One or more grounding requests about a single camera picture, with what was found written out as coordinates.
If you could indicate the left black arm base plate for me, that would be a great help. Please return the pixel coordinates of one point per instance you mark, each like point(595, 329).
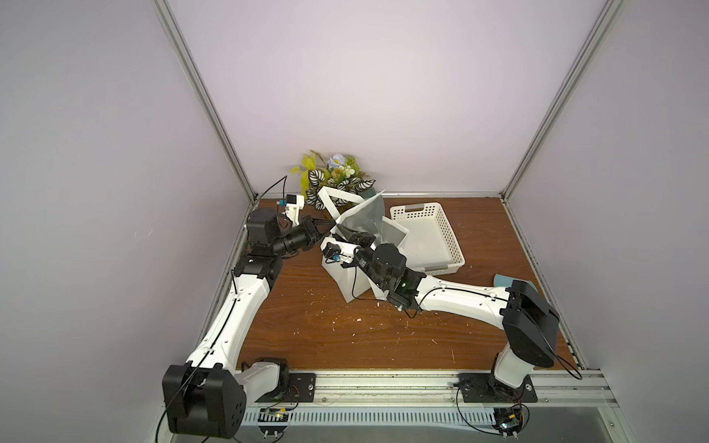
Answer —
point(300, 388)

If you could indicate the white insulated delivery bag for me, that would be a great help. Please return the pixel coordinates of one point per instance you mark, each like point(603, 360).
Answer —
point(361, 223)

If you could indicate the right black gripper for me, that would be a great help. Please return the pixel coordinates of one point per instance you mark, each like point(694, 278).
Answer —
point(360, 241)

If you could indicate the artificial potted plant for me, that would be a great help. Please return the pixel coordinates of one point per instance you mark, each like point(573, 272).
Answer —
point(338, 171)

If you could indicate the right small circuit board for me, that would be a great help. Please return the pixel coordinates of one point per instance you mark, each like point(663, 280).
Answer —
point(508, 422)

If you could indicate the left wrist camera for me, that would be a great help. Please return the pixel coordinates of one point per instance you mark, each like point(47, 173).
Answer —
point(291, 205)

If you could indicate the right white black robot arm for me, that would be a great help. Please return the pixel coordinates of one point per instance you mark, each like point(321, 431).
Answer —
point(530, 323)

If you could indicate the small circuit board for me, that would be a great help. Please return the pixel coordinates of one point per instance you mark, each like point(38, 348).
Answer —
point(508, 422)
point(272, 422)

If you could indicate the white perforated plastic basket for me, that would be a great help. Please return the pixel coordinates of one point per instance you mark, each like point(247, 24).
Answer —
point(431, 245)

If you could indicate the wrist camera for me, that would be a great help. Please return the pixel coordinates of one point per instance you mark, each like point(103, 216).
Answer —
point(291, 205)
point(338, 252)

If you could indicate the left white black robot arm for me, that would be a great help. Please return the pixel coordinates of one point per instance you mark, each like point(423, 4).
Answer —
point(209, 394)

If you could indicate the left small circuit board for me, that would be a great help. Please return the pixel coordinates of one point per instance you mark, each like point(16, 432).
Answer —
point(272, 422)

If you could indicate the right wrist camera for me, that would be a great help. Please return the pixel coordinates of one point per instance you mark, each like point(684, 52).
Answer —
point(338, 252)

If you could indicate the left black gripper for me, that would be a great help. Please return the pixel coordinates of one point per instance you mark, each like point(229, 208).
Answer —
point(306, 235)

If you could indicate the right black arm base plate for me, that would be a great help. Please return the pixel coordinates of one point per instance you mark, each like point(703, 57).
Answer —
point(484, 388)

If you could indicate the teal plastic scoop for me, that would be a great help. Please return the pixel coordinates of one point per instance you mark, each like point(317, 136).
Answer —
point(500, 280)

